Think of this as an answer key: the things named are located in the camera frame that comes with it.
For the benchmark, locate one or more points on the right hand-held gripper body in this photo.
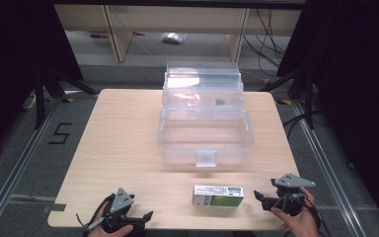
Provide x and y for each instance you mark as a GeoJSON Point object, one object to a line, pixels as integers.
{"type": "Point", "coordinates": [291, 194]}

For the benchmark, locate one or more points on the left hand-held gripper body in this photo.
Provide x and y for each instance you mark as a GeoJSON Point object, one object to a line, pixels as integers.
{"type": "Point", "coordinates": [121, 200]}

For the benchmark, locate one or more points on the green and white carton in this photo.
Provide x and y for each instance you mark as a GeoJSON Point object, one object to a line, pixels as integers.
{"type": "Point", "coordinates": [218, 195]}

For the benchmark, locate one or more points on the clear plastic storage box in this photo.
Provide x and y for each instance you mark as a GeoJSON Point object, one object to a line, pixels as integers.
{"type": "Point", "coordinates": [207, 149]}

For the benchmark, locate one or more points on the person's right hand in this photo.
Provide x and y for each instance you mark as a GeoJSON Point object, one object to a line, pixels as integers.
{"type": "Point", "coordinates": [301, 222]}

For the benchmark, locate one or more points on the person's left hand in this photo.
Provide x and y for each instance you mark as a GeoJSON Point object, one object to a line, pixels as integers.
{"type": "Point", "coordinates": [107, 230]}

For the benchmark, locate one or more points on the small dark item in box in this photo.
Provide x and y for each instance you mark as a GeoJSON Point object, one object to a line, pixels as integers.
{"type": "Point", "coordinates": [220, 102]}

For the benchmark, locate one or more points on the black metal stand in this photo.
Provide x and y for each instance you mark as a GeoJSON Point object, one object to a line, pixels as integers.
{"type": "Point", "coordinates": [46, 95]}
{"type": "Point", "coordinates": [304, 92]}

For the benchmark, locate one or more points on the black curtain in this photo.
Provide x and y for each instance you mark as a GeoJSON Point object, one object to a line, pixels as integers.
{"type": "Point", "coordinates": [16, 65]}
{"type": "Point", "coordinates": [358, 98]}

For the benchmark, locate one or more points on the crumpled clear plastic bag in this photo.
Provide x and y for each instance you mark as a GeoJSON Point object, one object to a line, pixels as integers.
{"type": "Point", "coordinates": [173, 38]}

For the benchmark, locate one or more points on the beige wooden shelf unit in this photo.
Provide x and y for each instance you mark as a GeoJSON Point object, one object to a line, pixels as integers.
{"type": "Point", "coordinates": [177, 23]}

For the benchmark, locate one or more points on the silver floor rail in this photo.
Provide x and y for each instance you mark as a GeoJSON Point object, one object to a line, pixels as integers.
{"type": "Point", "coordinates": [327, 171]}
{"type": "Point", "coordinates": [11, 179]}

